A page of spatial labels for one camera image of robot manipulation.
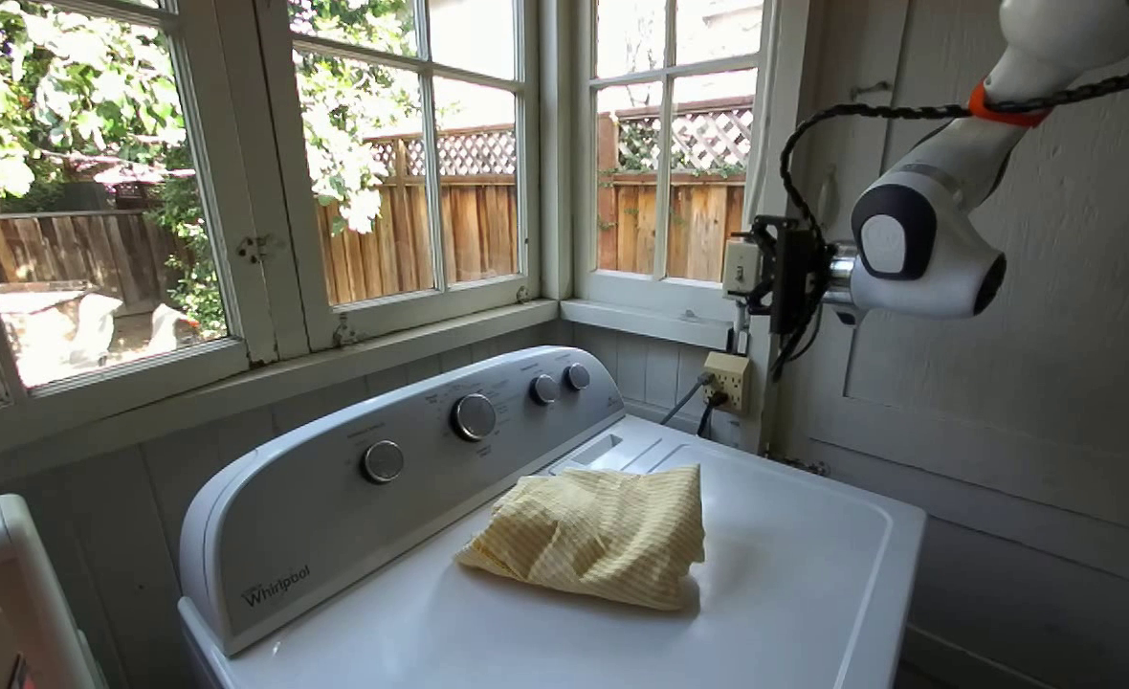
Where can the white lattice panel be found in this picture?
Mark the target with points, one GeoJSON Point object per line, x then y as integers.
{"type": "Point", "coordinates": [471, 230]}

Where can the narrow white framed window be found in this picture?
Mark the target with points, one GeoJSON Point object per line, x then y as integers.
{"type": "Point", "coordinates": [662, 139]}

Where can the beige power outlet box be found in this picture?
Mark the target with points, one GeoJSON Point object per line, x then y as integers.
{"type": "Point", "coordinates": [727, 380]}

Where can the large silver washer control knob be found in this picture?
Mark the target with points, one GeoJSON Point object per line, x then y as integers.
{"type": "Point", "coordinates": [471, 420]}

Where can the yellow folded cloth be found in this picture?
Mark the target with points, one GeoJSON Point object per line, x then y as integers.
{"type": "Point", "coordinates": [588, 537]}

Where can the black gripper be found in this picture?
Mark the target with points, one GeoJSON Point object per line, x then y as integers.
{"type": "Point", "coordinates": [801, 273]}

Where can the beige wall light switch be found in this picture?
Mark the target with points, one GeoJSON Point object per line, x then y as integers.
{"type": "Point", "coordinates": [740, 266]}

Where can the white top-load washing machine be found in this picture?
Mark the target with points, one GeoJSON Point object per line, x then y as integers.
{"type": "Point", "coordinates": [777, 576]}

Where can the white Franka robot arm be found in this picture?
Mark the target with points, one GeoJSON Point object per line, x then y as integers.
{"type": "Point", "coordinates": [957, 215]}

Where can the large white framed window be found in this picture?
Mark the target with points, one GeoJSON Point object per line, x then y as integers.
{"type": "Point", "coordinates": [249, 192]}

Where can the white dryer appliance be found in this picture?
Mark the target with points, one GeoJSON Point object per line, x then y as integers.
{"type": "Point", "coordinates": [2, 562]}

